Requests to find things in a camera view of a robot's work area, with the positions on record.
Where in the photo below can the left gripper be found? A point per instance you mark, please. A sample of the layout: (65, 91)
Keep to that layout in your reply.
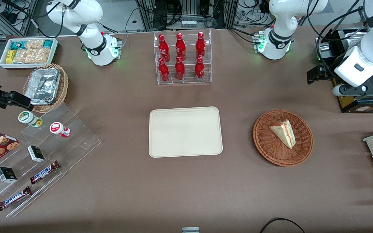
(326, 72)

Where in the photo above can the triangular sandwich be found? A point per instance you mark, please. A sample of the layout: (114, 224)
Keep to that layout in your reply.
(283, 132)

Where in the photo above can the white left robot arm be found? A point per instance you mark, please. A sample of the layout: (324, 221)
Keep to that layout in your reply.
(280, 19)

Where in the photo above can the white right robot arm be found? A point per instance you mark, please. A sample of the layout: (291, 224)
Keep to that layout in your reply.
(89, 45)

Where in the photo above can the oval tan wicker basket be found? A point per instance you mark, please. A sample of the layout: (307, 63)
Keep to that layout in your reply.
(64, 87)

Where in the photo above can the round brown wicker basket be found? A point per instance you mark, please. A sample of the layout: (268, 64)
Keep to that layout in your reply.
(270, 149)

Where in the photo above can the beige rectangular serving tray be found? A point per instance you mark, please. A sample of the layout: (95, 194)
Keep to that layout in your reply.
(185, 132)

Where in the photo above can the green lid yoghurt bottle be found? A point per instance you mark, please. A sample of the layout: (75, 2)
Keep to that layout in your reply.
(28, 118)

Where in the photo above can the stacked aluminium foil containers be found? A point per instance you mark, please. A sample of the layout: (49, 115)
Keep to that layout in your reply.
(43, 85)

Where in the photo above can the white rectangular snack bin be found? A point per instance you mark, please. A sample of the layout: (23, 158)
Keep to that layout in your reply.
(3, 63)

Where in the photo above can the yellow snack packet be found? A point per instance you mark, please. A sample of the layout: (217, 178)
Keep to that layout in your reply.
(9, 56)

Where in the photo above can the large rice cracker bag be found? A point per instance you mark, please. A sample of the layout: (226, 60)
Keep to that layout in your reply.
(31, 55)

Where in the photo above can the red lid yoghurt bottle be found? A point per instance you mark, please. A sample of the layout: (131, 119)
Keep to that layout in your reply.
(57, 128)

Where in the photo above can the black hot food display case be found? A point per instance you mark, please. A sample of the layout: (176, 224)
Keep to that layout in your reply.
(364, 106)

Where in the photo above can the teal snack packet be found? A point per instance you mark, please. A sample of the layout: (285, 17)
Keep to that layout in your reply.
(18, 44)
(47, 44)

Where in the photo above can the small black carton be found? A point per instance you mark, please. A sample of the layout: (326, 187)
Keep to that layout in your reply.
(6, 175)
(36, 154)

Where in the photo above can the small rice cracker bag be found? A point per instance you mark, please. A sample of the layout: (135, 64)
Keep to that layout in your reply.
(34, 44)

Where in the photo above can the clear acrylic stepped shelf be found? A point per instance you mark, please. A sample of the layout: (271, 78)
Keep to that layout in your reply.
(76, 142)

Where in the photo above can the brown snickers bar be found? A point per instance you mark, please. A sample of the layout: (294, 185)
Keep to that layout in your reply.
(44, 172)
(14, 198)

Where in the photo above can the red cola bottle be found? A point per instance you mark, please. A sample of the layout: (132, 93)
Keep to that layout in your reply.
(200, 46)
(180, 48)
(163, 72)
(179, 70)
(199, 70)
(163, 48)

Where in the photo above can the clear acrylic bottle rack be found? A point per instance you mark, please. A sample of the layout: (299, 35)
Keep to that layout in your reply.
(189, 79)

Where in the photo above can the white power strip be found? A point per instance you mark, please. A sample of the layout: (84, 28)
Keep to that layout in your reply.
(188, 23)

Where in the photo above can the small grey box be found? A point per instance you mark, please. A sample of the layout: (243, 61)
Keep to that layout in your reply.
(190, 230)

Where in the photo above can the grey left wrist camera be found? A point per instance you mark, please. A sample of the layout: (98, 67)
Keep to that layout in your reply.
(338, 90)

